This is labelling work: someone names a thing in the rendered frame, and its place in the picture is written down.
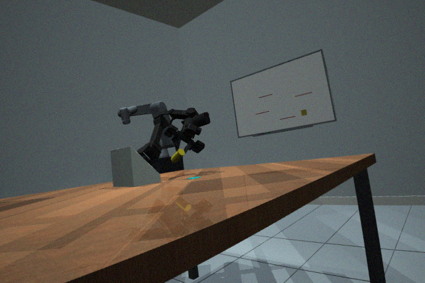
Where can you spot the yellow tall cylinder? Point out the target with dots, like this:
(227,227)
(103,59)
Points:
(177,156)

